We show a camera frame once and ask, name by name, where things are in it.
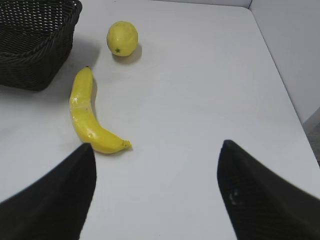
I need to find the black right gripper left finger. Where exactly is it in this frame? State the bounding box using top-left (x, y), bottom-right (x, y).
top-left (0, 143), bottom-right (97, 240)

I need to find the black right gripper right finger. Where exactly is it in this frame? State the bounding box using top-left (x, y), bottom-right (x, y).
top-left (217, 139), bottom-right (320, 240)

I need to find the black wicker basket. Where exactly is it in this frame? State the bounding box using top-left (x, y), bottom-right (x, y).
top-left (0, 0), bottom-right (83, 92)

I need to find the yellow banana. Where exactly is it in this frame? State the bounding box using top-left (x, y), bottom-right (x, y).
top-left (69, 66), bottom-right (132, 154)

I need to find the yellow lemon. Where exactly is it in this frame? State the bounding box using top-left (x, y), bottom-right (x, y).
top-left (106, 21), bottom-right (139, 57)

